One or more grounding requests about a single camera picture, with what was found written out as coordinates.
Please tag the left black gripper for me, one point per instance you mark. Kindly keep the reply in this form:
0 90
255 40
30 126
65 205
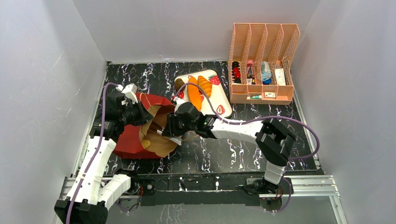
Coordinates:
144 116

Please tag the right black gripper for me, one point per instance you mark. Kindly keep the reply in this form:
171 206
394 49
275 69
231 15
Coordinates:
170 128

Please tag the fake bread loaf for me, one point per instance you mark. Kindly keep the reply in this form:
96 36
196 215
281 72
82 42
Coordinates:
205 85
194 94

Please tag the red brown paper bag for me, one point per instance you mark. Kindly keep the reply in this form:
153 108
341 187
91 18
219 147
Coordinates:
129 143

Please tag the yellow small fake bread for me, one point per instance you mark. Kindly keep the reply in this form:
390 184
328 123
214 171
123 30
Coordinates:
145 144

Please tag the metal tongs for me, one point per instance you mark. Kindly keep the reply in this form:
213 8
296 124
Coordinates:
176 140

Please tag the brown round fake bread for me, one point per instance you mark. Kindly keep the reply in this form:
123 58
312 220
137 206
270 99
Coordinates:
178 84

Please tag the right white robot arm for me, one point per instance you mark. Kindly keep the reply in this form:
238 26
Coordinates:
273 139

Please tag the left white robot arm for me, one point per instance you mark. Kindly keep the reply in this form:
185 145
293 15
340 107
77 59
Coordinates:
92 176

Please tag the red black bottle stack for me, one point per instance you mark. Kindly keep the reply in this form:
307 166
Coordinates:
236 72

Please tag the green white tube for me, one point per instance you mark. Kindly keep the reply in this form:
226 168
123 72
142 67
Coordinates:
258 97

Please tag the pink tube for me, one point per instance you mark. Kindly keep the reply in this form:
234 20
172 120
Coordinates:
250 72

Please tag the small white card box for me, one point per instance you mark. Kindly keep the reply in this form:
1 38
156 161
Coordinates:
269 94

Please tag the peach desk organizer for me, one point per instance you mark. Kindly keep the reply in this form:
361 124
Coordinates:
259 63

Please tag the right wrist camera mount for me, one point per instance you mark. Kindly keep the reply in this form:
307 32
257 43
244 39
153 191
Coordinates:
177 101

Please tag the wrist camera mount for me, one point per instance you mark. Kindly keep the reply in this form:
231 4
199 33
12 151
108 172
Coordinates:
130 93
177 101

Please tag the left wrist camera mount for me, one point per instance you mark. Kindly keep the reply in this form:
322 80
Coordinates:
130 93

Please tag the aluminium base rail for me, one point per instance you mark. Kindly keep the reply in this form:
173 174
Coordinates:
203 188

